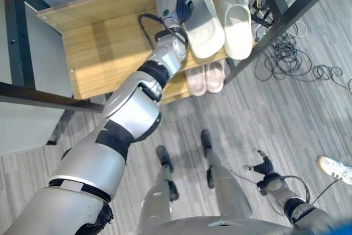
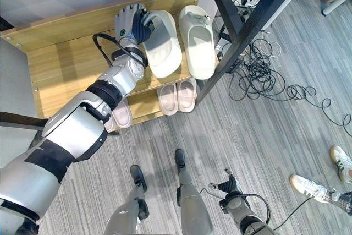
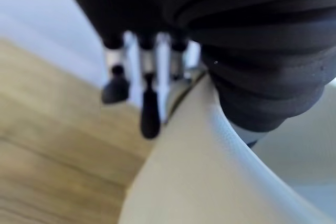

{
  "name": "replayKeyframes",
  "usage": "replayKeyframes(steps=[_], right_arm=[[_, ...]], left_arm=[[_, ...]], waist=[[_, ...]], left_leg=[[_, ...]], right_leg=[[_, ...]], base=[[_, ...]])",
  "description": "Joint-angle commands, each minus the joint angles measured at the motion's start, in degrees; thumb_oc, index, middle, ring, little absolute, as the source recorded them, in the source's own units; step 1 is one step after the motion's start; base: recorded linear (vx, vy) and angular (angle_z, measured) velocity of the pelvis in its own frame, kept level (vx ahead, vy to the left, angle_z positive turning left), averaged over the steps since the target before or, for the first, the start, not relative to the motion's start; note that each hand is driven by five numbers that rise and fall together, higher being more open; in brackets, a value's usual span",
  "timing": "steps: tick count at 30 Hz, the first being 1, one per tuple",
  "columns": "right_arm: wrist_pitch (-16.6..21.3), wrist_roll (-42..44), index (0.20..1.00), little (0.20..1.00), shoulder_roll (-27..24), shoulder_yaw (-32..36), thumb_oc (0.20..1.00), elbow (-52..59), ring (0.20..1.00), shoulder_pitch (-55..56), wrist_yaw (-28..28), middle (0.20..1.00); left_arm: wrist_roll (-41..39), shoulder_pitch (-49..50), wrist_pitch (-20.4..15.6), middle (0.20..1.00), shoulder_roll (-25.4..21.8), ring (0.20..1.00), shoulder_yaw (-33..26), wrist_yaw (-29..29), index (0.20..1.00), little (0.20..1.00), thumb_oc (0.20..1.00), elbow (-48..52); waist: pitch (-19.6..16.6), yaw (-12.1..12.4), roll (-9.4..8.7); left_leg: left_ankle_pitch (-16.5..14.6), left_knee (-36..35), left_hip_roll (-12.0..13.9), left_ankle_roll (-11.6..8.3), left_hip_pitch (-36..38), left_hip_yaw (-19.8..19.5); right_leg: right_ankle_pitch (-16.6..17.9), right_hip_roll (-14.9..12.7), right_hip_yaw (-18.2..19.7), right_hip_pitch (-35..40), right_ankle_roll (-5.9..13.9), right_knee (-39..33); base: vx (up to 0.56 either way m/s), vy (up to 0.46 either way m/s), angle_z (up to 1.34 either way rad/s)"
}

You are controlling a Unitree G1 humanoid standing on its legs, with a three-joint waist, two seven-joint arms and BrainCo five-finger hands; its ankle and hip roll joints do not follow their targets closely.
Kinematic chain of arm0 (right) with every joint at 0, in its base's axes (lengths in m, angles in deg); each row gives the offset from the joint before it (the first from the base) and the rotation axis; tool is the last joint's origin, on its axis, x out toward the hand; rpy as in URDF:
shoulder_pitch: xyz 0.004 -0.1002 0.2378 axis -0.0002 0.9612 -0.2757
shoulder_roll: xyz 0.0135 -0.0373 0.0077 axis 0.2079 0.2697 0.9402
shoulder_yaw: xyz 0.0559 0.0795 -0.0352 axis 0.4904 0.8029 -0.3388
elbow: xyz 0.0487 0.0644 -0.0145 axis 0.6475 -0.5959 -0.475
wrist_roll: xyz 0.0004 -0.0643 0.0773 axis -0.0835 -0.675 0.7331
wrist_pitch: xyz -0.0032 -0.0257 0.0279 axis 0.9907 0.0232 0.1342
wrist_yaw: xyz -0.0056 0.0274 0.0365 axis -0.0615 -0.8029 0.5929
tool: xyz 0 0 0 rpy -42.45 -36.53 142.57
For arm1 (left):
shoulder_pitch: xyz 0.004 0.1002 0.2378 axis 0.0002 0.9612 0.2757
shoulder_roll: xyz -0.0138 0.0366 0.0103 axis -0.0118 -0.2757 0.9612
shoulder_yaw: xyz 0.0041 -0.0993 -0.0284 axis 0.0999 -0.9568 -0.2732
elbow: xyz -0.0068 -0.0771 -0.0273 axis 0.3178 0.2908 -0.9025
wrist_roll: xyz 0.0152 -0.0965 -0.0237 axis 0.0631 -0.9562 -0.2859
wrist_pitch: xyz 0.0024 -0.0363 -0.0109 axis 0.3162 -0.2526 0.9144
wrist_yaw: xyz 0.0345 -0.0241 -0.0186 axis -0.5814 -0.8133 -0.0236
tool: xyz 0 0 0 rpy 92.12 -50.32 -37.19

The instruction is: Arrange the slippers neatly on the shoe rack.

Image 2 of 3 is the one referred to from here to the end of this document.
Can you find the person's leg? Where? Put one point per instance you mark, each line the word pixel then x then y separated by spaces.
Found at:
pixel 342 200

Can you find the cream slide slipper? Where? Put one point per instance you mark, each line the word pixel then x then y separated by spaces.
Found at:
pixel 162 50
pixel 198 45

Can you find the wooden shoe rack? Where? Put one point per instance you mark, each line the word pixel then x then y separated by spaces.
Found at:
pixel 68 61

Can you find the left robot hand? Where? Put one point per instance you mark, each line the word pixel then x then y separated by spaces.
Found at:
pixel 137 27

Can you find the black metal frame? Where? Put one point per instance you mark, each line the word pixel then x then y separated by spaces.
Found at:
pixel 242 26

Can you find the left robot leg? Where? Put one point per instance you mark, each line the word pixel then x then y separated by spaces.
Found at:
pixel 129 207

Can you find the white table leg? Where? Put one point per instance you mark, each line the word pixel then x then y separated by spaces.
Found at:
pixel 336 2

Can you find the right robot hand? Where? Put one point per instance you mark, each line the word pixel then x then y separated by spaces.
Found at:
pixel 229 182

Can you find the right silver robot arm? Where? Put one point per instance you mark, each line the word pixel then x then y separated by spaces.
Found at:
pixel 247 215

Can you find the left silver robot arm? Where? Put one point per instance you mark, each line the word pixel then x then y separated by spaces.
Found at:
pixel 74 125

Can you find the person's white sneaker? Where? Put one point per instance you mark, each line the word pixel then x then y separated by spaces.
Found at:
pixel 342 163
pixel 309 188

